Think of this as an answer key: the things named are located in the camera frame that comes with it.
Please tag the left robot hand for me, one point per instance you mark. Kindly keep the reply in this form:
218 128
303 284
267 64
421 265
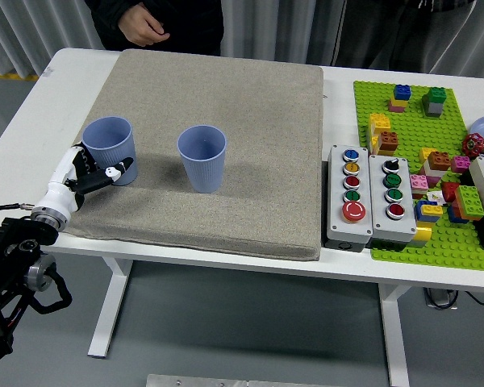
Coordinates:
60 197

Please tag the person's right hand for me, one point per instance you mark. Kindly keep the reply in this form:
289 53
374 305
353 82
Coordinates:
141 28

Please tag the ribbed blue cup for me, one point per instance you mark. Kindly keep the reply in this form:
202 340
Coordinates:
203 173
109 137

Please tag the person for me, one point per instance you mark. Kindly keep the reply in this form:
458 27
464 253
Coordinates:
387 36
193 24

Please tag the white curtain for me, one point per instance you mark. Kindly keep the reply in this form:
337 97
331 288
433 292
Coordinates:
32 24

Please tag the white table leg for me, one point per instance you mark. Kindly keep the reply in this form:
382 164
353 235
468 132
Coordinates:
109 306
395 342

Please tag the yellow black floor tape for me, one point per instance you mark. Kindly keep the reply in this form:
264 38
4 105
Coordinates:
8 76

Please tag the grey-brown mat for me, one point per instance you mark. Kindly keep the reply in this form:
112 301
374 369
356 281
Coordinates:
226 161

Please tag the metal plate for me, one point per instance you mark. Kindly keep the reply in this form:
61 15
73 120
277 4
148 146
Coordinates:
193 381

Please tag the blue toy brick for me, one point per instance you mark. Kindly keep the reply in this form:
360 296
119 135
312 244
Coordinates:
418 209
453 217
401 93

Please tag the brown toy brick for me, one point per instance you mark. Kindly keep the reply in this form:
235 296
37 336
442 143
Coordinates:
439 160
387 141

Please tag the control box, large red button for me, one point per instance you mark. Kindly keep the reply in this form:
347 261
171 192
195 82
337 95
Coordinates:
336 225

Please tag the green brick baseplate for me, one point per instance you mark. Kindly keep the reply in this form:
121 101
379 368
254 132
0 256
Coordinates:
411 121

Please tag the dark green toy brick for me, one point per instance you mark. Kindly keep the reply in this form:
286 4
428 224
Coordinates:
435 96

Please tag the grey toy brick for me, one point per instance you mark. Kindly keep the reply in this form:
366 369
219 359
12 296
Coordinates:
433 109

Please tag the white toy brick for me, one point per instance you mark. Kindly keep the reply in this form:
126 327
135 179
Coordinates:
433 169

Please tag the magenta toy brick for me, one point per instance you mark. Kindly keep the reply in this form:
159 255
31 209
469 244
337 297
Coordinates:
460 164

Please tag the yellow round toy brick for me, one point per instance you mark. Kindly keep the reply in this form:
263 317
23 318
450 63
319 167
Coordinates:
421 233

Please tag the red toy brick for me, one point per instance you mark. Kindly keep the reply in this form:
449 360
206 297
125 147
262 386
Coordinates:
451 191

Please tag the red valve wheel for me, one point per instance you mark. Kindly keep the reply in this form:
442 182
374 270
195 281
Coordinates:
472 144

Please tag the orange toy brick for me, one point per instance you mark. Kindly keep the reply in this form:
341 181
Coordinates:
459 209

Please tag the light green toy brick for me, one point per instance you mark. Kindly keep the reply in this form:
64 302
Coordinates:
470 201

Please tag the control box with selector switch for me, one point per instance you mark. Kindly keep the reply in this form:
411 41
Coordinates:
381 225

